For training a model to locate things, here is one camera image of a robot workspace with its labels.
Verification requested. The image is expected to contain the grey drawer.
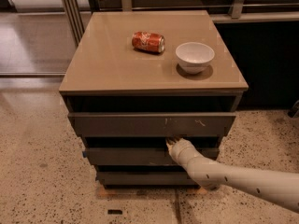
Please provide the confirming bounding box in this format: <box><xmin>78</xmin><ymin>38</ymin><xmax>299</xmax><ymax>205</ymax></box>
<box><xmin>97</xmin><ymin>172</ymin><xmax>196</xmax><ymax>186</ymax></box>
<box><xmin>81</xmin><ymin>147</ymin><xmax>220</xmax><ymax>167</ymax></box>
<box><xmin>68</xmin><ymin>112</ymin><xmax>235</xmax><ymax>137</ymax></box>

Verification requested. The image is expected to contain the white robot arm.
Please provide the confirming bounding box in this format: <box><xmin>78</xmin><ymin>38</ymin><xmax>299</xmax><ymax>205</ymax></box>
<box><xmin>166</xmin><ymin>138</ymin><xmax>299</xmax><ymax>213</ymax></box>

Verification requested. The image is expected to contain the grey drawer cabinet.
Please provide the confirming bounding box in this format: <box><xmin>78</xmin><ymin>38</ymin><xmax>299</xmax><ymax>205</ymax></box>
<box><xmin>59</xmin><ymin>11</ymin><xmax>248</xmax><ymax>174</ymax></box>

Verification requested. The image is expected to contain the grey bottom drawer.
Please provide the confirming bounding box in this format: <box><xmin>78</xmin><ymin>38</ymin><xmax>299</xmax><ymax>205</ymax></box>
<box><xmin>97</xmin><ymin>172</ymin><xmax>196</xmax><ymax>186</ymax></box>

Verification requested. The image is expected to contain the grey top drawer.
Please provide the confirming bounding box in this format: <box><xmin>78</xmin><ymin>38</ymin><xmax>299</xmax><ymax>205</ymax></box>
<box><xmin>68</xmin><ymin>112</ymin><xmax>235</xmax><ymax>137</ymax></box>

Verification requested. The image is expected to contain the white bowl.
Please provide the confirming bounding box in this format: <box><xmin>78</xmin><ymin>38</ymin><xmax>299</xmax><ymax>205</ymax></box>
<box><xmin>176</xmin><ymin>42</ymin><xmax>215</xmax><ymax>74</ymax></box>

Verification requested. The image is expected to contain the red soda can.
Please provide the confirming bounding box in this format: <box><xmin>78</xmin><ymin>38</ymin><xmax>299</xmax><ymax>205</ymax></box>
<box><xmin>132</xmin><ymin>32</ymin><xmax>165</xmax><ymax>53</ymax></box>

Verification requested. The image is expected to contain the metal railing frame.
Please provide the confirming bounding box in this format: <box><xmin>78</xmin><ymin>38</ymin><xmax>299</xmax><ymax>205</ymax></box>
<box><xmin>0</xmin><ymin>0</ymin><xmax>299</xmax><ymax>43</ymax></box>

